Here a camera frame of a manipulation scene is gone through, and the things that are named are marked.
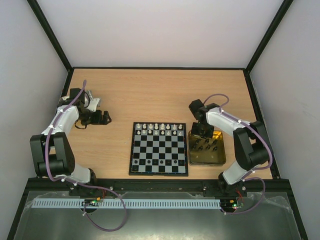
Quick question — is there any dark floral metal tin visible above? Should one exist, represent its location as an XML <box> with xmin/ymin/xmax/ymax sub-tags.
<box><xmin>188</xmin><ymin>131</ymin><xmax>227</xmax><ymax>166</ymax></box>

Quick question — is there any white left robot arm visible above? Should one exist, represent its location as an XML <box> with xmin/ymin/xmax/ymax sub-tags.
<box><xmin>29</xmin><ymin>88</ymin><xmax>112</xmax><ymax>185</ymax></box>

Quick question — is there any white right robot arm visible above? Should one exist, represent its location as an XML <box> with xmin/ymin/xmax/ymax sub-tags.
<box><xmin>188</xmin><ymin>99</ymin><xmax>273</xmax><ymax>196</ymax></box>

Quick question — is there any black and white chessboard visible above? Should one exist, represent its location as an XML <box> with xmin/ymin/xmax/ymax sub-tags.
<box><xmin>128</xmin><ymin>122</ymin><xmax>189</xmax><ymax>177</ymax></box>

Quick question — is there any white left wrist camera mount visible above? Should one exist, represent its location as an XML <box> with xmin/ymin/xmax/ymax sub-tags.
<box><xmin>84</xmin><ymin>90</ymin><xmax>101</xmax><ymax>112</ymax></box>

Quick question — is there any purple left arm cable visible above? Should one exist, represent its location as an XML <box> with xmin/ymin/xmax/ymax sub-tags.
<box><xmin>46</xmin><ymin>79</ymin><xmax>128</xmax><ymax>231</ymax></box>

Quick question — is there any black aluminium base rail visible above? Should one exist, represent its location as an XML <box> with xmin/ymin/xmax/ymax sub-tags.
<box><xmin>68</xmin><ymin>178</ymin><xmax>248</xmax><ymax>197</ymax></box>

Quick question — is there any white slotted cable duct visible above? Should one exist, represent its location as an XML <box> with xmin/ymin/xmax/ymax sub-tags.
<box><xmin>31</xmin><ymin>198</ymin><xmax>221</xmax><ymax>210</ymax></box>

